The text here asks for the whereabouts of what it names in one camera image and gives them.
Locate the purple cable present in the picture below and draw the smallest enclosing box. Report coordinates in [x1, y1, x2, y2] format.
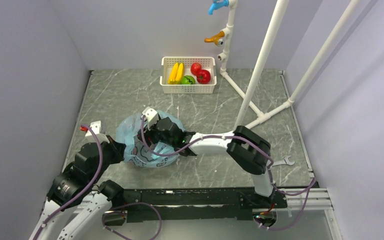
[140, 115, 317, 197]
[32, 125, 104, 240]

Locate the yellow fake banana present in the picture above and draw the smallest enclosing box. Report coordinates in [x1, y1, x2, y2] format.
[167, 62, 184, 85]

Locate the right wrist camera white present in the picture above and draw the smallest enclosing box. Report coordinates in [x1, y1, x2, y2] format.
[142, 106, 161, 130]

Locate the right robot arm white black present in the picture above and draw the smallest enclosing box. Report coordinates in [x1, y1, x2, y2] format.
[137, 117, 275, 208]

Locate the white PVC pipe frame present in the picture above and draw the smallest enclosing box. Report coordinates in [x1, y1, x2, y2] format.
[217, 0, 360, 129]

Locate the red fake tomato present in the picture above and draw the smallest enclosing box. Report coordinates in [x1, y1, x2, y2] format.
[196, 69, 212, 84]

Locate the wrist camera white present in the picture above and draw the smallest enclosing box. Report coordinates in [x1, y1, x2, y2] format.
[142, 106, 161, 130]
[80, 120, 110, 143]

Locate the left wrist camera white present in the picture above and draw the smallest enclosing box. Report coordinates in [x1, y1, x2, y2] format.
[80, 120, 110, 143]

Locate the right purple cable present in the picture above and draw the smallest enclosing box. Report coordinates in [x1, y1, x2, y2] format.
[140, 115, 317, 197]

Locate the orange faucet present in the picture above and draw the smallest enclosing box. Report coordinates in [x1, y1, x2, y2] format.
[204, 31, 225, 47]

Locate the blue faucet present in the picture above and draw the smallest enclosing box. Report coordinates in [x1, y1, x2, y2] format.
[208, 0, 230, 15]

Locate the light blue plastic bag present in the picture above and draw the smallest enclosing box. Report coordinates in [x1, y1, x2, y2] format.
[115, 110, 185, 168]

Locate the silver wrench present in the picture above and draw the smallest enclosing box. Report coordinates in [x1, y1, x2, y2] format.
[272, 155, 295, 167]

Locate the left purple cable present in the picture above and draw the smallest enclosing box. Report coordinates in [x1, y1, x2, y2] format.
[32, 125, 104, 240]

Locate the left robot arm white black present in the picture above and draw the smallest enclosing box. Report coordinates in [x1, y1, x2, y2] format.
[30, 136, 126, 240]

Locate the red fake apple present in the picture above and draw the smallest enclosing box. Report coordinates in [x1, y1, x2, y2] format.
[190, 62, 202, 76]

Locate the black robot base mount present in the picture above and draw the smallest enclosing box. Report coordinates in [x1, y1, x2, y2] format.
[104, 187, 288, 226]

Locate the green fake watermelon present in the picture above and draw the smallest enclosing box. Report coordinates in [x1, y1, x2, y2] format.
[180, 75, 196, 85]

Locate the white plastic basket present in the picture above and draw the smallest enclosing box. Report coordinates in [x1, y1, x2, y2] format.
[159, 56, 217, 94]

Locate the aluminium rail frame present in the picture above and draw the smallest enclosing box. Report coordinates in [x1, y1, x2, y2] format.
[87, 187, 341, 239]

